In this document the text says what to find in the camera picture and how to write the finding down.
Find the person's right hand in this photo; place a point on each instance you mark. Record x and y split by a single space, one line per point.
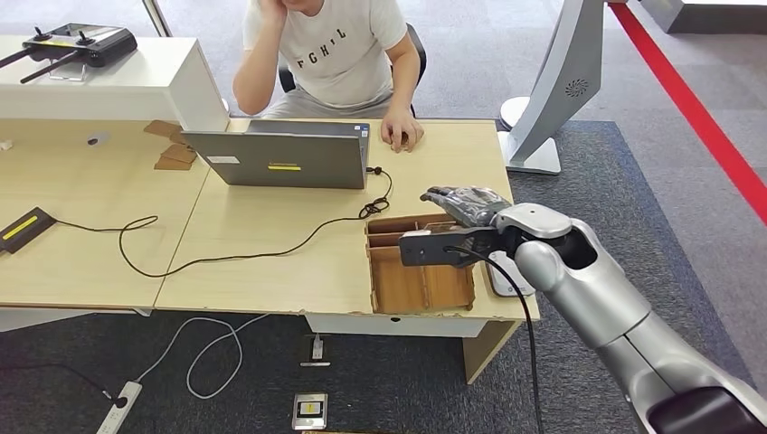
272 11

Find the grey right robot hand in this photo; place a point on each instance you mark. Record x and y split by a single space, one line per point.
473 206

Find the person's left hand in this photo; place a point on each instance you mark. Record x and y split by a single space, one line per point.
401 124

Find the person's right forearm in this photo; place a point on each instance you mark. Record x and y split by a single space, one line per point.
257 66

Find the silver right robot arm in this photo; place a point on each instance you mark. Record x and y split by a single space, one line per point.
599 299

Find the person's left forearm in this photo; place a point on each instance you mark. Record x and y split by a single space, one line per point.
406 84

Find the person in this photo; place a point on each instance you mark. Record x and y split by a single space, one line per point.
341 60

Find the grey card reader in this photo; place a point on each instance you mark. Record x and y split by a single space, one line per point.
506 286

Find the black office chair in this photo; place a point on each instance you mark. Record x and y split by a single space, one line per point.
419 48

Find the white round base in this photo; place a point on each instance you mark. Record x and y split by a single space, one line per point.
513 112

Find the wooden compartment tray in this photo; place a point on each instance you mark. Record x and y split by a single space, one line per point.
398 287

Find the metal pole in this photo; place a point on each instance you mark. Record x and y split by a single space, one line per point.
157 18

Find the grey laptop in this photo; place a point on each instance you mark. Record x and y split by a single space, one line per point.
287 157

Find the silver kiosk stand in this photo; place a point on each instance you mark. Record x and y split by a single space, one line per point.
562 78

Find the brown cardboard piece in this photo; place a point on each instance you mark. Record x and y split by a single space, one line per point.
178 153
169 164
177 138
160 127

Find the light wood desk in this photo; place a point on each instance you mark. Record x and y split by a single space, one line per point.
287 239
76 180

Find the white counter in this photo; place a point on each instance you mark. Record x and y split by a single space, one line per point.
118 84

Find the black remote controller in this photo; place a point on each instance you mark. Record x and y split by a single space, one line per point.
100 44

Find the dark grey floor rug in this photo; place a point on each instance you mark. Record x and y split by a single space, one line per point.
419 398

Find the floor socket with white plug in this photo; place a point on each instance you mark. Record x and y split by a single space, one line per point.
316 350

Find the clear controller stand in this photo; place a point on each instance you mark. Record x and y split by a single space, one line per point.
68 73

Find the silver floor socket box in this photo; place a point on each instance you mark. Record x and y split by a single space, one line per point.
310 411

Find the small white object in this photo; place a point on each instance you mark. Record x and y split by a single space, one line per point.
5 145

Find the white grey platform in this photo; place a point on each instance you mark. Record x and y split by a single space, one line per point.
712 21

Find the black power brick yellow label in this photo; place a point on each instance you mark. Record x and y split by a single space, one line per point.
23 228

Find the white power strip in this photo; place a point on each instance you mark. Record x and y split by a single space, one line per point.
121 407

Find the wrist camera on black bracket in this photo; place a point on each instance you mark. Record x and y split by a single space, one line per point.
425 248

